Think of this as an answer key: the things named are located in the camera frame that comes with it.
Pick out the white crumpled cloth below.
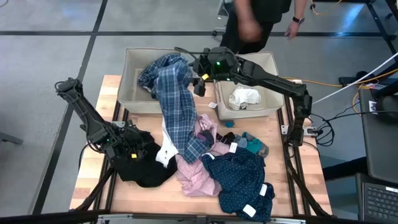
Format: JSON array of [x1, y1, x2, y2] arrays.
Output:
[[228, 86, 262, 111]]

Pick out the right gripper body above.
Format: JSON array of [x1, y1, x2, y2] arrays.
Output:
[[200, 46, 242, 82]]

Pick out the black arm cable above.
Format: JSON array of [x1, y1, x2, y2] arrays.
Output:
[[174, 46, 218, 65]]

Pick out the grey metal leg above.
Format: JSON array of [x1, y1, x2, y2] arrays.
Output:
[[0, 131, 24, 146]]

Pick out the person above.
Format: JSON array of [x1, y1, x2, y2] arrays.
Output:
[[221, 0, 309, 55]]

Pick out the black garment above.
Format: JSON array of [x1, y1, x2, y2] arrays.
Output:
[[110, 132, 178, 189]]

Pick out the blue plaid shirt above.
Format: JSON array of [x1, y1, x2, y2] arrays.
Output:
[[137, 54, 216, 165]]

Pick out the white garment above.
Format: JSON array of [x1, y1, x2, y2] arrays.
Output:
[[154, 117, 180, 169]]

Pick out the white power strip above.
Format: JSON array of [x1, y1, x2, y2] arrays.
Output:
[[303, 125, 320, 137]]

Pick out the navy dotted garment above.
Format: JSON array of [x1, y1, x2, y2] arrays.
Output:
[[201, 148, 276, 223]]

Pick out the pink woven garment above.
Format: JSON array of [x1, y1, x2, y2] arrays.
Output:
[[175, 113, 239, 197]]

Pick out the dark grey desk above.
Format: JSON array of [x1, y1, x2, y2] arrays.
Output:
[[357, 88, 398, 184]]

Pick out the black striped sock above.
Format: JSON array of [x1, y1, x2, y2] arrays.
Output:
[[216, 131, 236, 146]]

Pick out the black laptop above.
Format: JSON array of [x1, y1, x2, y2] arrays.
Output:
[[356, 172, 398, 224]]

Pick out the grey-blue sock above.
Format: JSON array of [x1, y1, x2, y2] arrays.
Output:
[[234, 134, 249, 149]]

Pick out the beige fabric bin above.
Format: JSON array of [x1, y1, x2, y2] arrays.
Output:
[[117, 47, 187, 114], [213, 51, 285, 121]]

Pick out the white cable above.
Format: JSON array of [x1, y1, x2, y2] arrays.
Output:
[[312, 52, 398, 105]]

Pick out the black cable bundle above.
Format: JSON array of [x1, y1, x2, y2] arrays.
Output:
[[307, 110, 398, 147]]

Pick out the yellow cable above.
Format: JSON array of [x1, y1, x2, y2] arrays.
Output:
[[282, 68, 398, 114], [310, 0, 343, 16]]

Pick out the teal socks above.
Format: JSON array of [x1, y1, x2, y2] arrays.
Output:
[[241, 131, 270, 158]]

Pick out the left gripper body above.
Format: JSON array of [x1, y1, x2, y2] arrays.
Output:
[[114, 124, 155, 162]]

